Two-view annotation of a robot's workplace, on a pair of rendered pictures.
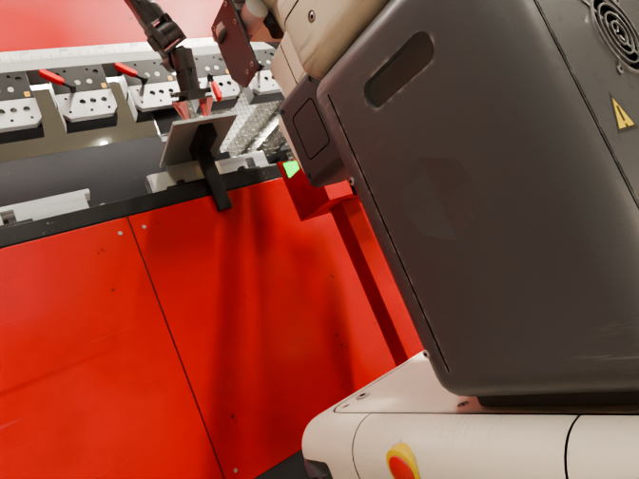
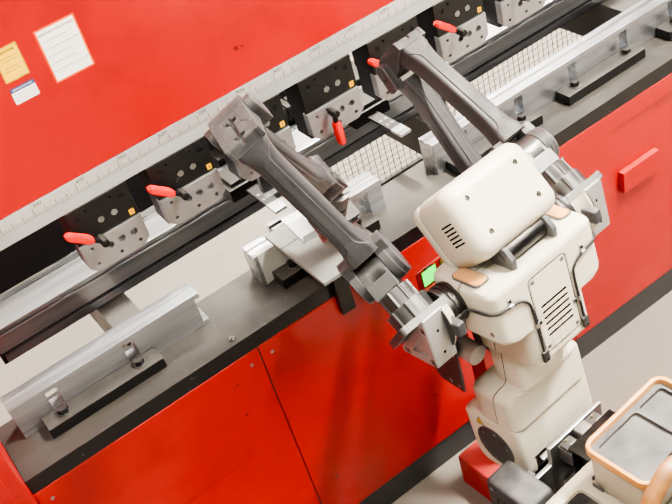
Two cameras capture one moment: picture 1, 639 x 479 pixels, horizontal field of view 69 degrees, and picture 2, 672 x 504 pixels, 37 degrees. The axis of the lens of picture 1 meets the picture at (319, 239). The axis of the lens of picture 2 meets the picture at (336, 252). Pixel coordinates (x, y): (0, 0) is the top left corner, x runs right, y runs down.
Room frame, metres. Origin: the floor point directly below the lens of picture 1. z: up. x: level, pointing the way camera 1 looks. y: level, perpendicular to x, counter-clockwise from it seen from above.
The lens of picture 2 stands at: (-0.62, 0.00, 2.45)
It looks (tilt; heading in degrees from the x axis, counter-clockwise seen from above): 38 degrees down; 6
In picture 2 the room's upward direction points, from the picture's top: 17 degrees counter-clockwise
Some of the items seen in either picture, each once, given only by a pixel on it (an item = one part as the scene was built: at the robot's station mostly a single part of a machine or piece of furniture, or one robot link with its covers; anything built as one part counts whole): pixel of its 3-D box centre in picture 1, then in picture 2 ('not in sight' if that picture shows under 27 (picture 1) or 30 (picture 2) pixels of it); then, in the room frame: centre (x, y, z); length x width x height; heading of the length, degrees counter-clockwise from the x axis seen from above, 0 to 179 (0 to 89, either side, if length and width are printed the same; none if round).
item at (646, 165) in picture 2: not in sight; (639, 170); (1.78, -0.68, 0.59); 0.15 x 0.02 x 0.07; 120
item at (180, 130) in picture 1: (196, 141); (324, 240); (1.28, 0.22, 1.00); 0.26 x 0.18 x 0.01; 30
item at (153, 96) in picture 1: (150, 89); (253, 134); (1.39, 0.31, 1.26); 0.15 x 0.09 x 0.17; 120
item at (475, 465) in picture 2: not in sight; (515, 470); (1.23, -0.12, 0.06); 0.25 x 0.20 x 0.12; 34
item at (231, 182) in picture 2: not in sight; (254, 187); (1.55, 0.38, 1.01); 0.26 x 0.12 x 0.05; 30
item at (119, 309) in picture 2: not in sight; (100, 297); (1.51, 0.87, 0.81); 0.64 x 0.08 x 0.14; 30
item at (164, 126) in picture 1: (172, 124); (276, 173); (1.41, 0.29, 1.13); 0.10 x 0.02 x 0.10; 120
